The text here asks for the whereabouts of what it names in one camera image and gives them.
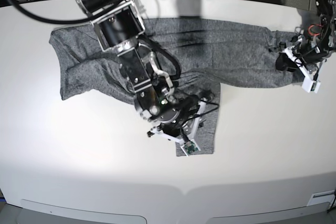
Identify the grey long-sleeve T-shirt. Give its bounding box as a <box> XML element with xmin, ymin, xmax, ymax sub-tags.
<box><xmin>48</xmin><ymin>17</ymin><xmax>305</xmax><ymax>158</ymax></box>

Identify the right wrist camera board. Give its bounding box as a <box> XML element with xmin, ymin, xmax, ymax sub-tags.
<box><xmin>180</xmin><ymin>141</ymin><xmax>201</xmax><ymax>156</ymax></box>

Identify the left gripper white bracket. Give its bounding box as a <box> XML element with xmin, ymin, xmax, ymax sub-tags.
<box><xmin>274</xmin><ymin>35</ymin><xmax>331</xmax><ymax>83</ymax></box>

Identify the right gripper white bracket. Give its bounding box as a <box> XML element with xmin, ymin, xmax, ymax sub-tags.
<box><xmin>147</xmin><ymin>95</ymin><xmax>210</xmax><ymax>145</ymax></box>

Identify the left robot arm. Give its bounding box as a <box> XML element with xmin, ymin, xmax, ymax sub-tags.
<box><xmin>275</xmin><ymin>0</ymin><xmax>335</xmax><ymax>81</ymax></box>

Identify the white label plate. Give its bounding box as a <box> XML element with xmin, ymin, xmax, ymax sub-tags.
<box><xmin>307</xmin><ymin>190</ymin><xmax>335</xmax><ymax>206</ymax></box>

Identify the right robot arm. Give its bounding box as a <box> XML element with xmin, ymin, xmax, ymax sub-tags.
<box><xmin>76</xmin><ymin>0</ymin><xmax>209</xmax><ymax>152</ymax></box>

